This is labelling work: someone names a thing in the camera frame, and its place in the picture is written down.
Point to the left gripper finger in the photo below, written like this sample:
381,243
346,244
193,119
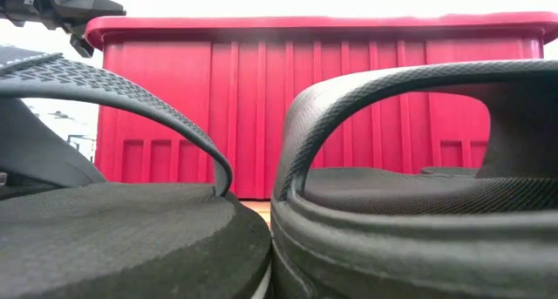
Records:
87,9

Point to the black flip-flop sandal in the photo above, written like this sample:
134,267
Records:
109,246

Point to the black slide sandal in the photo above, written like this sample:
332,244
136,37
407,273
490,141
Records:
392,255

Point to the red plastic bin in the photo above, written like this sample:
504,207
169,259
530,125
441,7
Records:
261,116

